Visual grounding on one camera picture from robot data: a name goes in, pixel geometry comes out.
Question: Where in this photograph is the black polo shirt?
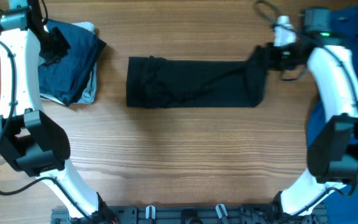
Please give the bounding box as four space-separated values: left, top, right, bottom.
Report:
126 46 267 109

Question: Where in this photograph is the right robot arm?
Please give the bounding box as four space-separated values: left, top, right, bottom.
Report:
268 7 358 222

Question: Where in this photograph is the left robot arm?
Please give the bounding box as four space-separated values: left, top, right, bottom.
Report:
0 1 118 223

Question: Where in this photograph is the folded navy blue garment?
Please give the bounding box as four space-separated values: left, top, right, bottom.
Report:
37 19 108 107

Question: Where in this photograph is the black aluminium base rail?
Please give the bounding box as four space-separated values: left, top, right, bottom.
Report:
50 204 328 224

